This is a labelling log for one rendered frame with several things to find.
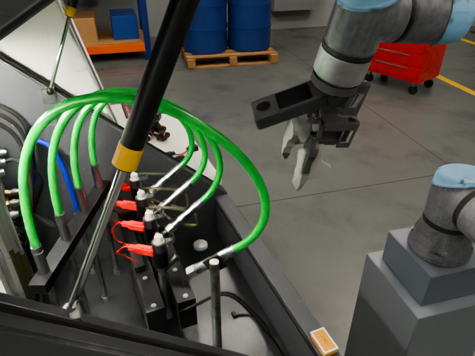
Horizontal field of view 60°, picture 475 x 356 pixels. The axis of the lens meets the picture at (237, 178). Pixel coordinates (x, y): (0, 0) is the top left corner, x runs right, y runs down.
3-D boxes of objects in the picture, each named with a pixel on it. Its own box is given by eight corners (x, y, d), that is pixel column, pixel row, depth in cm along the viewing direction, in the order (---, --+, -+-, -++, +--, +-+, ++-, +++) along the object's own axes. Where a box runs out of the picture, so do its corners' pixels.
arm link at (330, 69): (331, 63, 54) (312, 31, 59) (321, 91, 57) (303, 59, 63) (382, 65, 56) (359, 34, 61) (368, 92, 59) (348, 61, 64)
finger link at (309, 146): (312, 178, 67) (324, 127, 63) (304, 178, 66) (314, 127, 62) (302, 164, 71) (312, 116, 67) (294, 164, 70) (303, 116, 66)
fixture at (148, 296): (199, 345, 89) (196, 297, 81) (154, 361, 86) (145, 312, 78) (161, 248, 116) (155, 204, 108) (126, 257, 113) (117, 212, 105)
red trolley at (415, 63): (360, 80, 489) (372, 3, 443) (382, 73, 514) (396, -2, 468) (414, 97, 444) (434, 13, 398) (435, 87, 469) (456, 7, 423)
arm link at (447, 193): (452, 198, 107) (468, 152, 100) (492, 229, 96) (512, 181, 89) (412, 205, 104) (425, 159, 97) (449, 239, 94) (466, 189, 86)
